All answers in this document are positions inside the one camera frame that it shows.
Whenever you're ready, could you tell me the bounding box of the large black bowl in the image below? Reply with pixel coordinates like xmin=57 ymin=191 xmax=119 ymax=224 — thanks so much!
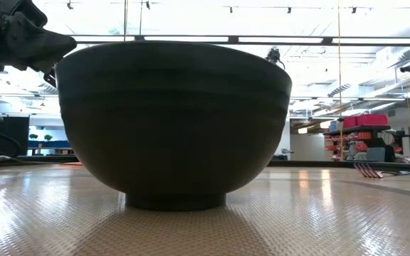
xmin=56 ymin=41 xmax=293 ymax=212

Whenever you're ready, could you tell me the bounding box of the black table rig frame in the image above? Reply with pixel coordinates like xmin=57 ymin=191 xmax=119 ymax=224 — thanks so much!
xmin=0 ymin=154 xmax=410 ymax=176

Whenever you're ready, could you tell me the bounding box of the blue counter with plants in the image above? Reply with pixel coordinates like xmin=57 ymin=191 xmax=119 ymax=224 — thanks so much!
xmin=26 ymin=133 xmax=74 ymax=156

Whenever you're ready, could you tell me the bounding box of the shelf rack with bins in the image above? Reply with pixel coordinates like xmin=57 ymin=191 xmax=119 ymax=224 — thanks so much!
xmin=322 ymin=124 xmax=410 ymax=163

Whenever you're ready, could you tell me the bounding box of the black overhead camera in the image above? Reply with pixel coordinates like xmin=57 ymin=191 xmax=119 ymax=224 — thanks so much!
xmin=265 ymin=47 xmax=286 ymax=71

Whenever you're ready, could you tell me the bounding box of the beige mat with dark border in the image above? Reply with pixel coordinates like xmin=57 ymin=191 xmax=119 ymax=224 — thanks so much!
xmin=0 ymin=169 xmax=410 ymax=256

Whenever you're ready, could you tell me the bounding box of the iridescent fork with blue handle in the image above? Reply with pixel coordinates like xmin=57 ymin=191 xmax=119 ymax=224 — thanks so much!
xmin=353 ymin=162 xmax=410 ymax=179

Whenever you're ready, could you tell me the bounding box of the dark cabinet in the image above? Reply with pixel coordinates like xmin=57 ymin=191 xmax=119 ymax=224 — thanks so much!
xmin=0 ymin=115 xmax=31 ymax=156

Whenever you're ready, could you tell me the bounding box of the black overhead frame beam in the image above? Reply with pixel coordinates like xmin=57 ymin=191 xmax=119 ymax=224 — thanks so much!
xmin=64 ymin=34 xmax=410 ymax=47

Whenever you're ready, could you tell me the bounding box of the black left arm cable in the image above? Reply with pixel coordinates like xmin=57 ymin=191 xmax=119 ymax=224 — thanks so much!
xmin=0 ymin=119 xmax=23 ymax=159

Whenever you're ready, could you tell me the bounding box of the large red storage bin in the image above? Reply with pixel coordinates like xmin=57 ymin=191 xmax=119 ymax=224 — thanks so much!
xmin=356 ymin=113 xmax=389 ymax=127

